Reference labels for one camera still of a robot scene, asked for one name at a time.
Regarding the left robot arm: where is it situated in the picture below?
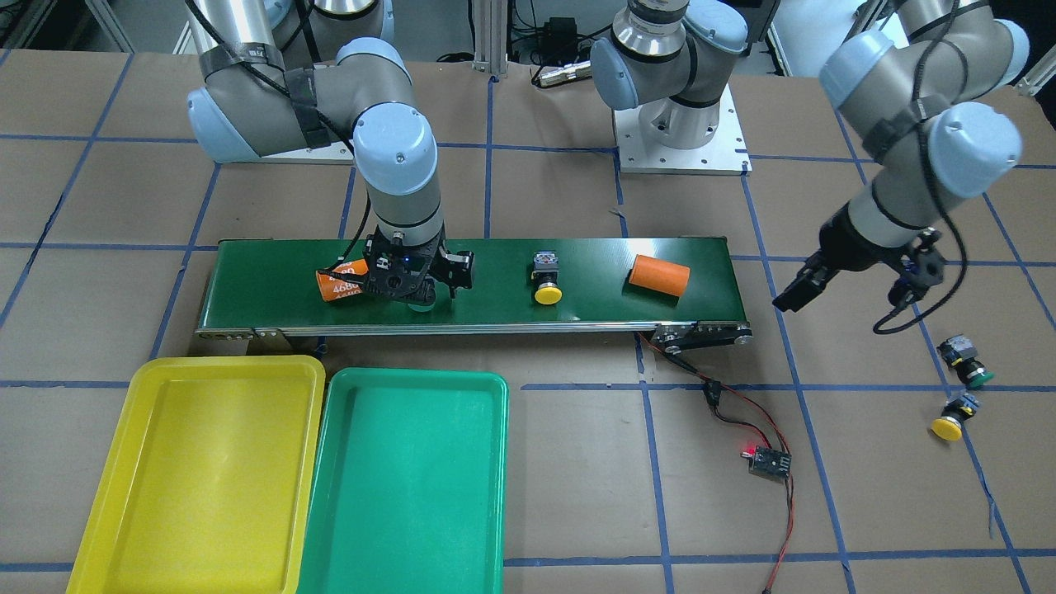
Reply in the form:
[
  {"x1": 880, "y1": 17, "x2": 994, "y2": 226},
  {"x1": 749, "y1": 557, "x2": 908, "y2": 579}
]
[{"x1": 591, "y1": 1, "x2": 1030, "y2": 316}]

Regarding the red black wire cable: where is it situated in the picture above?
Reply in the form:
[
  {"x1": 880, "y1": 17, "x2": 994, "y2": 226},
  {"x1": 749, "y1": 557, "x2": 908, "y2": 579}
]
[{"x1": 634, "y1": 331, "x2": 797, "y2": 594}]

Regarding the yellow plastic tray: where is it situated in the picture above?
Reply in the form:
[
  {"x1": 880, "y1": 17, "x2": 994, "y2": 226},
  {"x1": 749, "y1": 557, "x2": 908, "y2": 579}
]
[{"x1": 67, "y1": 355, "x2": 327, "y2": 593}]

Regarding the yellow push button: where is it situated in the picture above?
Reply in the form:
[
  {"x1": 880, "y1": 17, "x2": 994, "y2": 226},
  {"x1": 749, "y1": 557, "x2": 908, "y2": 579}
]
[
  {"x1": 530, "y1": 250, "x2": 563, "y2": 307},
  {"x1": 929, "y1": 391, "x2": 980, "y2": 442}
]

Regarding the silver cable connector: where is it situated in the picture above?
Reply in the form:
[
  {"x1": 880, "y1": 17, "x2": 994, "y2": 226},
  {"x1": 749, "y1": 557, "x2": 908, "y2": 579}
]
[{"x1": 530, "y1": 60, "x2": 592, "y2": 89}]

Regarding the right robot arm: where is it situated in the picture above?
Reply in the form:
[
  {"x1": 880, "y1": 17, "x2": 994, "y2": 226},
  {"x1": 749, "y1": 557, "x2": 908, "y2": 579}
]
[{"x1": 186, "y1": 1, "x2": 475, "y2": 308}]

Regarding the black power adapter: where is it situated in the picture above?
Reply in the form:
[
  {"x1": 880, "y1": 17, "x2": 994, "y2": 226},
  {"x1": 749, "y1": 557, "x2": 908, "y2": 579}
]
[{"x1": 538, "y1": 16, "x2": 578, "y2": 64}]

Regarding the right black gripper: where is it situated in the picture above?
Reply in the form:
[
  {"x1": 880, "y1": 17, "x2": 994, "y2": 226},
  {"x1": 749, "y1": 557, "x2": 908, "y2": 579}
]
[{"x1": 363, "y1": 227, "x2": 475, "y2": 302}]

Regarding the aluminium frame post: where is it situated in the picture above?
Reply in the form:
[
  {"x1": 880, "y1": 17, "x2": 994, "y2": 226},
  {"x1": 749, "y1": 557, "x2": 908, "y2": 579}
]
[{"x1": 469, "y1": 0, "x2": 509, "y2": 78}]

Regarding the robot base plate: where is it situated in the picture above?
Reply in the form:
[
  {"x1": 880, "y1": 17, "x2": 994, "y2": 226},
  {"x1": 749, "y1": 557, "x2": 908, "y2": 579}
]
[
  {"x1": 199, "y1": 136, "x2": 354, "y2": 166},
  {"x1": 612, "y1": 85, "x2": 753, "y2": 177}
]

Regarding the green conveyor belt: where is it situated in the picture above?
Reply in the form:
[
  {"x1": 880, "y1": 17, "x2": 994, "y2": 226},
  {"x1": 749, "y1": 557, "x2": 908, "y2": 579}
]
[{"x1": 196, "y1": 237, "x2": 753, "y2": 352}]

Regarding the plain orange cylinder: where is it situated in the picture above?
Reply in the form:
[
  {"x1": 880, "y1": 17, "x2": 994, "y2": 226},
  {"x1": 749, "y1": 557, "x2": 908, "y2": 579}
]
[{"x1": 629, "y1": 253, "x2": 691, "y2": 298}]

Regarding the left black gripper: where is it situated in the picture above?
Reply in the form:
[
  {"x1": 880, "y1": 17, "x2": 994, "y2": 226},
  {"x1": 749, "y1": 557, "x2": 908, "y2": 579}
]
[{"x1": 772, "y1": 203, "x2": 945, "y2": 318}]

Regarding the orange cylinder with 4680 print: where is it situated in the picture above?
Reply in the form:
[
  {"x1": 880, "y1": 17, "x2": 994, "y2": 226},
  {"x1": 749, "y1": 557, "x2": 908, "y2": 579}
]
[{"x1": 315, "y1": 259, "x2": 369, "y2": 302}]

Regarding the black sensor circuit board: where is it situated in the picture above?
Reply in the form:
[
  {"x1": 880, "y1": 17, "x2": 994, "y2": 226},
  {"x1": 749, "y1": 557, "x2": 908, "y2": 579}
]
[{"x1": 742, "y1": 446, "x2": 792, "y2": 481}]

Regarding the green plastic tray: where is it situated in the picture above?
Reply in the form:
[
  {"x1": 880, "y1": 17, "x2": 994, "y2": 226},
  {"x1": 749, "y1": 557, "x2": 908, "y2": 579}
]
[{"x1": 298, "y1": 368, "x2": 509, "y2": 593}]

